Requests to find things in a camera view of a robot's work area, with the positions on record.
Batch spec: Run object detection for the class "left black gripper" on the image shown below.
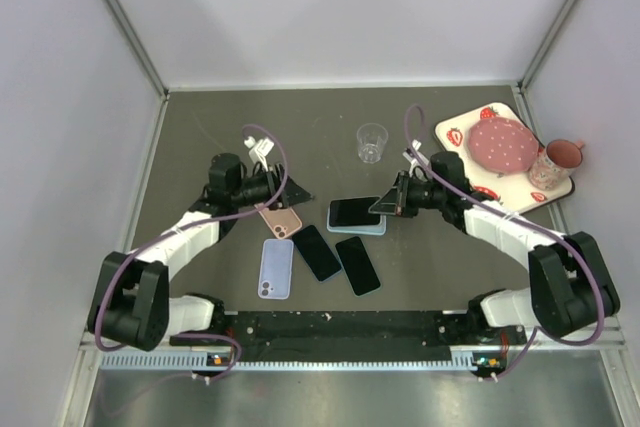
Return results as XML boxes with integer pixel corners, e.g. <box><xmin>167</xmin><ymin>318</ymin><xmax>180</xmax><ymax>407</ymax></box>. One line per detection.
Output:
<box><xmin>231</xmin><ymin>162</ymin><xmax>316</xmax><ymax>210</ymax></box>

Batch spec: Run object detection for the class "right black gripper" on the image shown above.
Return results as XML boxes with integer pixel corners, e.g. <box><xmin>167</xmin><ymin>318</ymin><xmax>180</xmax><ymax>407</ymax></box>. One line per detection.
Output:
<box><xmin>371</xmin><ymin>170</ymin><xmax>447</xmax><ymax>218</ymax></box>

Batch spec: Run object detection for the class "light blue phone case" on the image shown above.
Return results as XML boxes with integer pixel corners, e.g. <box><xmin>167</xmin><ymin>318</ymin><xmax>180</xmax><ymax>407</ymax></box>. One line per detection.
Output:
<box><xmin>326</xmin><ymin>209</ymin><xmax>387</xmax><ymax>236</ymax></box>

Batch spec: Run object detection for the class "black phone white edge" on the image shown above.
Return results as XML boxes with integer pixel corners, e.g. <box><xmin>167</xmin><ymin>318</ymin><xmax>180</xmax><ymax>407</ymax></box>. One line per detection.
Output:
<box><xmin>328</xmin><ymin>197</ymin><xmax>381</xmax><ymax>227</ymax></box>

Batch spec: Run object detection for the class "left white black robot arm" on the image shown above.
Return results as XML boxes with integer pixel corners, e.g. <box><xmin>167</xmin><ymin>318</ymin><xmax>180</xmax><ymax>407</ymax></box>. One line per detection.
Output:
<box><xmin>87</xmin><ymin>153</ymin><xmax>313</xmax><ymax>351</ymax></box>

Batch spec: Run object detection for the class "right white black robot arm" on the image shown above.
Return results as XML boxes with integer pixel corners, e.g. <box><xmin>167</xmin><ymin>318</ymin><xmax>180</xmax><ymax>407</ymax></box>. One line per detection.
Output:
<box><xmin>370</xmin><ymin>152</ymin><xmax>621</xmax><ymax>343</ymax></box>

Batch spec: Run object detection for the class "pink phone case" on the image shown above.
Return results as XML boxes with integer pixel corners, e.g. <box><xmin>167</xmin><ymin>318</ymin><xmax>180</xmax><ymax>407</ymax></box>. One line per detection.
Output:
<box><xmin>259</xmin><ymin>208</ymin><xmax>303</xmax><ymax>240</ymax></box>

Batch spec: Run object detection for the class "black phone blue edge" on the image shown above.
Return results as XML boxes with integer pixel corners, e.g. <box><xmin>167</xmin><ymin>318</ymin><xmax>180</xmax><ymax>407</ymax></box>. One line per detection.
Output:
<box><xmin>292</xmin><ymin>225</ymin><xmax>342</xmax><ymax>282</ymax></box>

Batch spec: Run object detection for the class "black phone middle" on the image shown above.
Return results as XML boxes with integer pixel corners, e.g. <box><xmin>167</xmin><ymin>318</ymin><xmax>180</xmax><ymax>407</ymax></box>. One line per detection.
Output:
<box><xmin>336</xmin><ymin>236</ymin><xmax>381</xmax><ymax>297</ymax></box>

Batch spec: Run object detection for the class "lavender phone case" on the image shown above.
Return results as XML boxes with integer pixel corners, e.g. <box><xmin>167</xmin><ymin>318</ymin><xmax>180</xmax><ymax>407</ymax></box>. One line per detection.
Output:
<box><xmin>257</xmin><ymin>239</ymin><xmax>294</xmax><ymax>300</ymax></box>

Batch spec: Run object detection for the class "clear plastic cup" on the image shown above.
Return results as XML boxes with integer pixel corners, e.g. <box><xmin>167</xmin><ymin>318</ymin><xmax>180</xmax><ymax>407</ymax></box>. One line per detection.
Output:
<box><xmin>356</xmin><ymin>123</ymin><xmax>389</xmax><ymax>164</ymax></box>

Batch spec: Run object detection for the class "strawberry pattern tray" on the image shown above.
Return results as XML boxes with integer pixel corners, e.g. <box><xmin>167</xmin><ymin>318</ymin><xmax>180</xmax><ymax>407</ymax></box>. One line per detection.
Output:
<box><xmin>435</xmin><ymin>102</ymin><xmax>575</xmax><ymax>213</ymax></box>

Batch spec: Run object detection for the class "pink polka dot plate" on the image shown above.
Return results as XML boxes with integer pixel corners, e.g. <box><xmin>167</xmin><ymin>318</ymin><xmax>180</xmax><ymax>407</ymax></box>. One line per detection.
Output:
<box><xmin>467</xmin><ymin>117</ymin><xmax>539</xmax><ymax>175</ymax></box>

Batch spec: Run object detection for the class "pink floral mug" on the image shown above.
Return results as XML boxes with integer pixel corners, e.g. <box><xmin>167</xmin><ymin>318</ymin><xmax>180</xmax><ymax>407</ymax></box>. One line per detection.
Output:
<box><xmin>528</xmin><ymin>139</ymin><xmax>585</xmax><ymax>191</ymax></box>

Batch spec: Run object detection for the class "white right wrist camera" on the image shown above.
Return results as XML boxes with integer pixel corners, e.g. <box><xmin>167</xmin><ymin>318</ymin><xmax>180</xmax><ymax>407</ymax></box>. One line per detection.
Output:
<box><xmin>403</xmin><ymin>148</ymin><xmax>420</xmax><ymax>171</ymax></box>

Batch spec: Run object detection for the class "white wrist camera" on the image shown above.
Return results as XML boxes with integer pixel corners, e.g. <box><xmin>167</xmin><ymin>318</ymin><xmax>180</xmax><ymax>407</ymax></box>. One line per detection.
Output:
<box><xmin>403</xmin><ymin>148</ymin><xmax>420</xmax><ymax>171</ymax></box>
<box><xmin>244</xmin><ymin>136</ymin><xmax>275</xmax><ymax>165</ymax></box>

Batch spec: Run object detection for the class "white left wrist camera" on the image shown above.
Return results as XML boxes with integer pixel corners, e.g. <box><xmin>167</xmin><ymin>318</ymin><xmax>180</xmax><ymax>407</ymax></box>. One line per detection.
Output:
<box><xmin>244</xmin><ymin>136</ymin><xmax>275</xmax><ymax>165</ymax></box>

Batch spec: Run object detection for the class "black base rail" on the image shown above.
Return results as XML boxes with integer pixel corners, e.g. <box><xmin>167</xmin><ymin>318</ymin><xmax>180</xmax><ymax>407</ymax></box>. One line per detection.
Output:
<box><xmin>169</xmin><ymin>310</ymin><xmax>529</xmax><ymax>362</ymax></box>

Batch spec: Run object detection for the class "grey slotted cable duct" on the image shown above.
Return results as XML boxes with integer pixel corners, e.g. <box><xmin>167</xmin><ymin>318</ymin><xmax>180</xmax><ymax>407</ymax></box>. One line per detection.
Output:
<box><xmin>100</xmin><ymin>350</ymin><xmax>501</xmax><ymax>372</ymax></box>

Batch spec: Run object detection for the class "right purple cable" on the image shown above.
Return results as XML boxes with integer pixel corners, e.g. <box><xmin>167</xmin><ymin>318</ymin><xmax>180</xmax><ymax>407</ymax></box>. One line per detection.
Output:
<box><xmin>403</xmin><ymin>104</ymin><xmax>609</xmax><ymax>382</ymax></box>

